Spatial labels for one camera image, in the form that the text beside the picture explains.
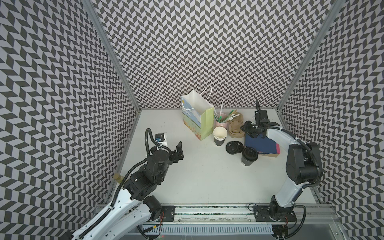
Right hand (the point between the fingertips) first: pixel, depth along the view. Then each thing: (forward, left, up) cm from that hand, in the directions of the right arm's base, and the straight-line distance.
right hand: (242, 131), depth 95 cm
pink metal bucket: (+9, +13, +1) cm, 16 cm away
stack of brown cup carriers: (+7, +3, -2) cm, 7 cm away
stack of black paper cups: (0, +14, -1) cm, 14 cm away
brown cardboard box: (-15, -15, -4) cm, 21 cm away
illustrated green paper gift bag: (+2, +28, +17) cm, 32 cm away
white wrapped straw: (+15, +12, +7) cm, 20 cm away
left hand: (-19, +40, +17) cm, 47 cm away
